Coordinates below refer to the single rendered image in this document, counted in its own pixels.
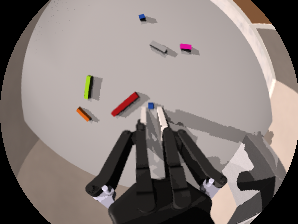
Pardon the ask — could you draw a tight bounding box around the grey rod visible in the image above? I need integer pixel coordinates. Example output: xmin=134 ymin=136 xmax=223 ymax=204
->
xmin=150 ymin=40 xmax=167 ymax=53

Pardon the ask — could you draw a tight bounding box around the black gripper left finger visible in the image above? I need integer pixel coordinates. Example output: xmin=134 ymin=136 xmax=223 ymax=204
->
xmin=85 ymin=107 xmax=155 ymax=213

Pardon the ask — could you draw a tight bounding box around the orange rod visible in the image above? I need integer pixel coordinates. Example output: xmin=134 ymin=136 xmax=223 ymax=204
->
xmin=76 ymin=107 xmax=91 ymax=122

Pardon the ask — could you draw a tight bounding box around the lime green rod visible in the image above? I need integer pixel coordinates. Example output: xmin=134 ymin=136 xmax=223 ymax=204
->
xmin=84 ymin=75 xmax=93 ymax=99

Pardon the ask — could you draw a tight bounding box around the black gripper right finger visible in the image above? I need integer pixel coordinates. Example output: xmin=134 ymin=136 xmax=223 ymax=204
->
xmin=157 ymin=107 xmax=227 ymax=209

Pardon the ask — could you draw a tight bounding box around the red rod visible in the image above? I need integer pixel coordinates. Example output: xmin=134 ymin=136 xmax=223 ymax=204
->
xmin=111 ymin=91 xmax=139 ymax=117

